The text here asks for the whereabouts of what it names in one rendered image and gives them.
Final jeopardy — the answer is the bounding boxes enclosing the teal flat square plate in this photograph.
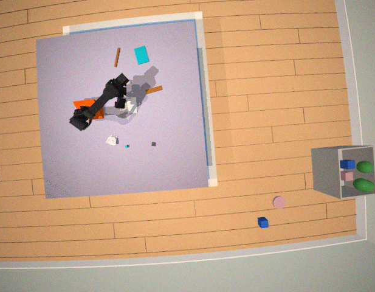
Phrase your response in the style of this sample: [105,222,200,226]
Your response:
[134,46,149,65]

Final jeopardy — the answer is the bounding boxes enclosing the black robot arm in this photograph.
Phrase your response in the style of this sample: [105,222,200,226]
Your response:
[70,73,129,131]

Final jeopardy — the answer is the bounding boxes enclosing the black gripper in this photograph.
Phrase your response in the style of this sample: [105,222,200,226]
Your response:
[115,87,127,109]

